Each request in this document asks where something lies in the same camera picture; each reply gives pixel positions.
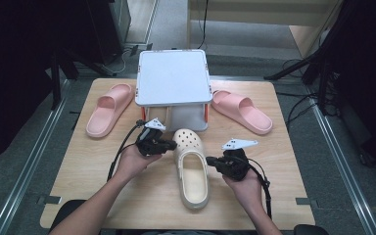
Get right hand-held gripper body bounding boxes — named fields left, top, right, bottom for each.
left=214, top=138, right=259, bottom=182

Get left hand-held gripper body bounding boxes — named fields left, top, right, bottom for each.
left=136, top=117, right=168, bottom=157

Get pink slipper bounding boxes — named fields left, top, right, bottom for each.
left=85, top=82, right=135, bottom=139
left=211, top=89, right=274, bottom=136

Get white two-tier shoe rack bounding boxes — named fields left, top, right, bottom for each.
left=134, top=48, right=213, bottom=133

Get person's left hand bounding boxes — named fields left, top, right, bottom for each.
left=115, top=143, right=164, bottom=184

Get person's right hand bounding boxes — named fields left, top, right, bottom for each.
left=222, top=165, right=266, bottom=211

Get black metal stand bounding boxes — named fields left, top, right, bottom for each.
left=49, top=45, right=116, bottom=111

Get dark cabinet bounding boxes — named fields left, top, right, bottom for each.
left=86, top=0, right=132, bottom=65

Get black tripod stand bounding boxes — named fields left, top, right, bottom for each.
left=263, top=0, right=352, bottom=116

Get wooden panel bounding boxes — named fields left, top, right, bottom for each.
left=288, top=0, right=345, bottom=59

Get right hand-held gripper cable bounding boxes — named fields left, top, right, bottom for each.
left=238, top=156, right=273, bottom=219

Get white floor cable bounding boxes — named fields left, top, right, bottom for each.
left=102, top=45, right=136, bottom=75

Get black floor cables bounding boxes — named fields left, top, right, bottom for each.
left=275, top=58, right=322, bottom=129

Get metal floor rail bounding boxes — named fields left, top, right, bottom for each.
left=0, top=79, right=71, bottom=235
left=306, top=94, right=376, bottom=235

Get black hanging cable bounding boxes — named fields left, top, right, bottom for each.
left=197, top=0, right=211, bottom=51

